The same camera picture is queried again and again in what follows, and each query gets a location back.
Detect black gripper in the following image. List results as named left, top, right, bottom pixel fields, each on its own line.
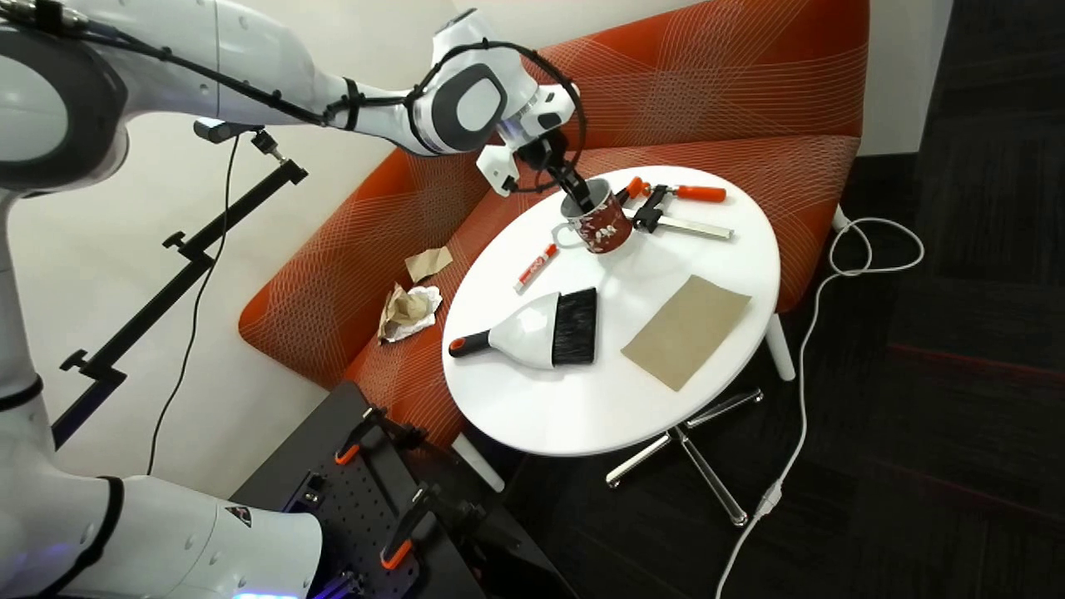
left=509, top=115, right=600, bottom=214

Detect red mug white handle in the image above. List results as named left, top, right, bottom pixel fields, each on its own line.
left=549, top=179, right=637, bottom=256

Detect red white marker pen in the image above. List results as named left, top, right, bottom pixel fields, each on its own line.
left=511, top=244, right=561, bottom=297

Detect black clamp grey bar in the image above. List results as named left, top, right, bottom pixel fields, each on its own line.
left=629, top=186, right=740, bottom=244

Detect white brush black bristles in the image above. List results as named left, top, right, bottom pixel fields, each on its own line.
left=446, top=281, right=601, bottom=372

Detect small brown paper piece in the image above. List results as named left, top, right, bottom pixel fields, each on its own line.
left=403, top=244, right=455, bottom=285

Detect orange patterned sofa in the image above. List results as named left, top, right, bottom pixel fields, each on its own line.
left=237, top=0, right=873, bottom=451

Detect brown cardboard sheet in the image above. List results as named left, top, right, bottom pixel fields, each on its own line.
left=618, top=271, right=754, bottom=393

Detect white round table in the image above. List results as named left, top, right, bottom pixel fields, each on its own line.
left=439, top=163, right=800, bottom=529

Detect crumpled beige paper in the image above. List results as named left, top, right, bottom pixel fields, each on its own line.
left=377, top=280, right=446, bottom=346

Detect orange black bar clamp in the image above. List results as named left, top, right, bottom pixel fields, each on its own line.
left=328, top=401, right=386, bottom=472
left=377, top=484, right=444, bottom=576

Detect black perforated board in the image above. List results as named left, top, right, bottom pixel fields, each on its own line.
left=226, top=378, right=578, bottom=599

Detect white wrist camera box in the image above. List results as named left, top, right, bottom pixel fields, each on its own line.
left=477, top=143, right=521, bottom=199

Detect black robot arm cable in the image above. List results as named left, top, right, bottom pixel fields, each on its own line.
left=29, top=4, right=590, bottom=168

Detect orange handled clamp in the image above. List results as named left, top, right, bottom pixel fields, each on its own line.
left=612, top=171, right=733, bottom=214

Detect thick white power cable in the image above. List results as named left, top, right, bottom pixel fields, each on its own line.
left=711, top=204, right=927, bottom=599

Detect thin black hanging cable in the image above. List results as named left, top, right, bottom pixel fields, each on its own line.
left=144, top=132, right=244, bottom=480

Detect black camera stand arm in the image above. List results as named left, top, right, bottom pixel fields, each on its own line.
left=51, top=128, right=309, bottom=449

